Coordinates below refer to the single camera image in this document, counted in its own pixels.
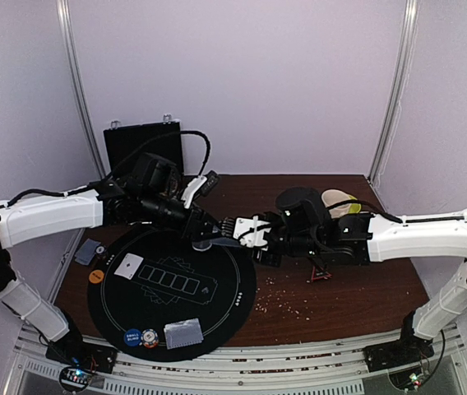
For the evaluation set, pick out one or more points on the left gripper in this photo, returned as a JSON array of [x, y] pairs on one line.
[[197, 220]]

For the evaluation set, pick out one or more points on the black round poker mat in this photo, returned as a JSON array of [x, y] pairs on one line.
[[173, 283]]

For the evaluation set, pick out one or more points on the red triangle all-in marker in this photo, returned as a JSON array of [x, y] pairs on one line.
[[319, 274]]

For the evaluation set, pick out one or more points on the orange big blind button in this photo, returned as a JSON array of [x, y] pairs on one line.
[[96, 276]]

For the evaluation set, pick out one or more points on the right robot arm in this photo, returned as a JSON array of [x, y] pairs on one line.
[[374, 236]]

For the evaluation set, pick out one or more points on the grey ridged card holder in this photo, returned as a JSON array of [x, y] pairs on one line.
[[218, 238]]

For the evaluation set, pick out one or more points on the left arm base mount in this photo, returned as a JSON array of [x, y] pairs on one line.
[[89, 357]]

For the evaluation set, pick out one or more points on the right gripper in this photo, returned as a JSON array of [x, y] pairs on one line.
[[270, 241]]

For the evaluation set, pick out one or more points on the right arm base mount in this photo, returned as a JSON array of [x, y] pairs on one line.
[[394, 354]]

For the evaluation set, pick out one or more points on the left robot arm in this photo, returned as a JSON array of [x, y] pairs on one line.
[[36, 213]]

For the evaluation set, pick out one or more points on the right aluminium frame post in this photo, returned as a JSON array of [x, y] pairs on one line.
[[400, 78]]

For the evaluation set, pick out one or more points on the blue small blind button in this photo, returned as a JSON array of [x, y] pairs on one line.
[[132, 337]]

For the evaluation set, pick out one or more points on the red poker chip stack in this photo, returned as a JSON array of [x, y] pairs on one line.
[[150, 338]]

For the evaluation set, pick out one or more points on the lime green small bowl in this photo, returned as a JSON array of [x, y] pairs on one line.
[[355, 207]]

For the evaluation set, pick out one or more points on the white floral ceramic mug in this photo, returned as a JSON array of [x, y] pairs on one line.
[[332, 196]]

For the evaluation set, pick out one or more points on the ace face-up playing card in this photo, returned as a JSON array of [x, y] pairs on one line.
[[128, 266]]

